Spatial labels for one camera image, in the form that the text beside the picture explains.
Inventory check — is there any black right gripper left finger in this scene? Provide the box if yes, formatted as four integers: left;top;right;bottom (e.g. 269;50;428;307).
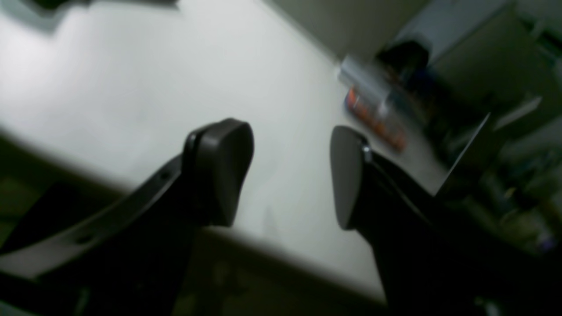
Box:
1;118;254;316

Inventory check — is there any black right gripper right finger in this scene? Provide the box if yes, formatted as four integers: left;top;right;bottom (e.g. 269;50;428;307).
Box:
329;126;561;316

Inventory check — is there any clear orange parts box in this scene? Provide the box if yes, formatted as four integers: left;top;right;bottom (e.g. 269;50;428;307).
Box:
338;54;407;152

